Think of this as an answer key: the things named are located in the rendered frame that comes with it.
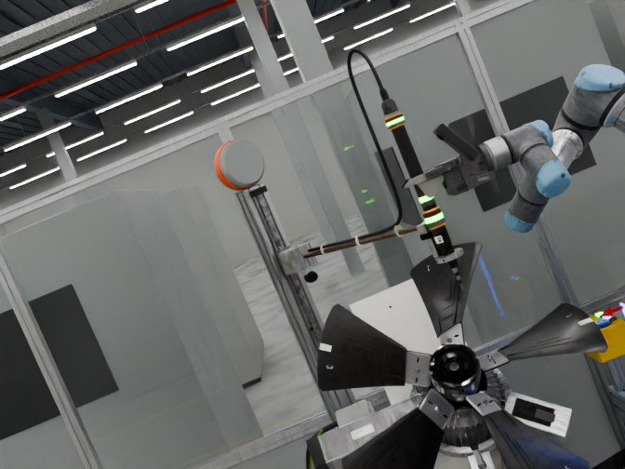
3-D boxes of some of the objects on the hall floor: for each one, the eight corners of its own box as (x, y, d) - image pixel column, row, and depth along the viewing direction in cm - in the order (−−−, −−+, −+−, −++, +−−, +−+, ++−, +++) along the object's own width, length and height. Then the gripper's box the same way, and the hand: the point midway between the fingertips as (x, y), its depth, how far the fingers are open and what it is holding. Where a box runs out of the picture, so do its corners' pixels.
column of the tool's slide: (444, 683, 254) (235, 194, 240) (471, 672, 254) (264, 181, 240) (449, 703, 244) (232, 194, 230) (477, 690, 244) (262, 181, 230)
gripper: (501, 177, 172) (417, 213, 172) (488, 177, 184) (409, 210, 184) (488, 142, 171) (403, 179, 171) (475, 144, 183) (395, 179, 183)
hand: (406, 181), depth 177 cm, fingers closed on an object, 4 cm apart
